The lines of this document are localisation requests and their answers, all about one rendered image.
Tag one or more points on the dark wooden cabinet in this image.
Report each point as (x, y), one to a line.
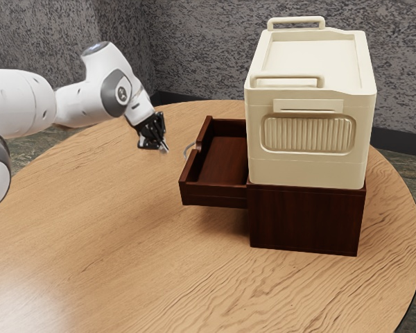
(303, 216)

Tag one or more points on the open dark wooden drawer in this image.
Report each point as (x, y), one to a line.
(215, 166)

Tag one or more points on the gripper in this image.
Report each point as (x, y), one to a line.
(152, 130)

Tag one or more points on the cream box with lid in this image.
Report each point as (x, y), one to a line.
(310, 104)

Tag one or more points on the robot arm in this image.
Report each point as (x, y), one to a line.
(38, 100)

